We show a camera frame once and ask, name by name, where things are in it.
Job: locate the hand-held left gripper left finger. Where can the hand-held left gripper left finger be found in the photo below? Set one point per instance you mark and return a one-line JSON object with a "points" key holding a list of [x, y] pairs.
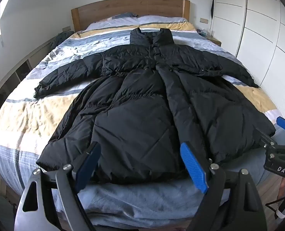
{"points": [[88, 166]]}

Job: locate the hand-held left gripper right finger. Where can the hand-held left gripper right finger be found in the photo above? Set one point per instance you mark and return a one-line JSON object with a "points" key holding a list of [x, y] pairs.
{"points": [[194, 167]]}

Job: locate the black puffer coat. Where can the black puffer coat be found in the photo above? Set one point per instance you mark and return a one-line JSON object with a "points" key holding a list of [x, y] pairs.
{"points": [[145, 101]]}

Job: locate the blue-grey bed sheet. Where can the blue-grey bed sheet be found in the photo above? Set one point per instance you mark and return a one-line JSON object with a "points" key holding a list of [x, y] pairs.
{"points": [[142, 202]]}

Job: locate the white wardrobe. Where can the white wardrobe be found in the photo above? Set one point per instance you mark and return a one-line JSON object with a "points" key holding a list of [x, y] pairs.
{"points": [[260, 28]]}

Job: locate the striped duvet cover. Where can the striped duvet cover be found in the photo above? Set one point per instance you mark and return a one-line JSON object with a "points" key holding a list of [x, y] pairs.
{"points": [[60, 60]]}

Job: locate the wooden nightstand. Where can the wooden nightstand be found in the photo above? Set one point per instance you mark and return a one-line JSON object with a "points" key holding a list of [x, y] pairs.
{"points": [[214, 39]]}

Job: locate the white low shelf unit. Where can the white low shelf unit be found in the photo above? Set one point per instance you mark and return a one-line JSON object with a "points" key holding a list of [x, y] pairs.
{"points": [[15, 77]]}

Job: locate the dark cloth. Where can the dark cloth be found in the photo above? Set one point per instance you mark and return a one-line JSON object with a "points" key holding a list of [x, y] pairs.
{"points": [[59, 38]]}

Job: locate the light striped pillow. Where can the light striped pillow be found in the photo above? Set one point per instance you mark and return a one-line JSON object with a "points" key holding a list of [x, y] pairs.
{"points": [[163, 19]]}

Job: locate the blue-grey pillow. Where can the blue-grey pillow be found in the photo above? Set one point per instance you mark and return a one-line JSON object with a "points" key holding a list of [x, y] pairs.
{"points": [[122, 15]]}

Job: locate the wooden bed headboard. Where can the wooden bed headboard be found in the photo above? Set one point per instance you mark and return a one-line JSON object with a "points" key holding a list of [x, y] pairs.
{"points": [[123, 9]]}

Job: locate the beige wall socket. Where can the beige wall socket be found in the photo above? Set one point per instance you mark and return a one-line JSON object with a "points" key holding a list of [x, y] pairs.
{"points": [[204, 20]]}

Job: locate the beige wall switch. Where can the beige wall switch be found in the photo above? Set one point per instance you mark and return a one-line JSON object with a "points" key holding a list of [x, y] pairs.
{"points": [[66, 28]]}

